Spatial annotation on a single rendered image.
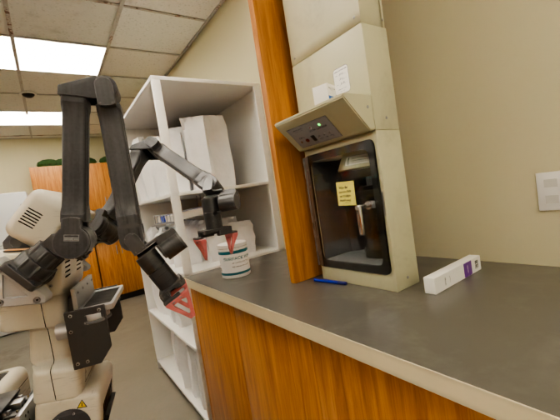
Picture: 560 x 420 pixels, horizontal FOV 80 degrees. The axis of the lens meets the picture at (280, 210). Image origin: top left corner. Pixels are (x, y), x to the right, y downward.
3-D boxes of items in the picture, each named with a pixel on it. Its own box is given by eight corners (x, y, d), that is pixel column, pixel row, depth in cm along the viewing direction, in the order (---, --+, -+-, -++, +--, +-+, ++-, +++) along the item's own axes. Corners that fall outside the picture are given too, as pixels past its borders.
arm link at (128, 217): (97, 92, 89) (87, 76, 78) (120, 91, 91) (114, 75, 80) (125, 249, 91) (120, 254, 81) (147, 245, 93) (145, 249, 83)
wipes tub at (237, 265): (242, 269, 158) (237, 238, 157) (256, 272, 148) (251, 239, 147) (217, 277, 151) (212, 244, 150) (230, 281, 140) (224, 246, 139)
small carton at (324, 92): (323, 110, 103) (320, 90, 103) (337, 105, 100) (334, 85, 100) (314, 108, 99) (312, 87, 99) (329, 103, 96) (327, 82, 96)
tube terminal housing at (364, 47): (367, 262, 136) (340, 73, 132) (443, 270, 110) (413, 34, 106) (322, 278, 122) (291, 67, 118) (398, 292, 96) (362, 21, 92)
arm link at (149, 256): (134, 256, 89) (132, 259, 84) (156, 240, 91) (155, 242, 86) (150, 276, 91) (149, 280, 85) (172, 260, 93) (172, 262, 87)
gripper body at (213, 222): (232, 231, 114) (229, 209, 113) (205, 237, 108) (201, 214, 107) (224, 230, 119) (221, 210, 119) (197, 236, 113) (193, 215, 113)
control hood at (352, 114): (303, 151, 120) (299, 123, 119) (376, 129, 93) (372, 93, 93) (277, 153, 113) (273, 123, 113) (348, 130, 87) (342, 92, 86)
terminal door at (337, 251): (322, 265, 121) (305, 157, 119) (392, 275, 96) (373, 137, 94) (320, 266, 121) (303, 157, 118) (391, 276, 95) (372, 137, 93)
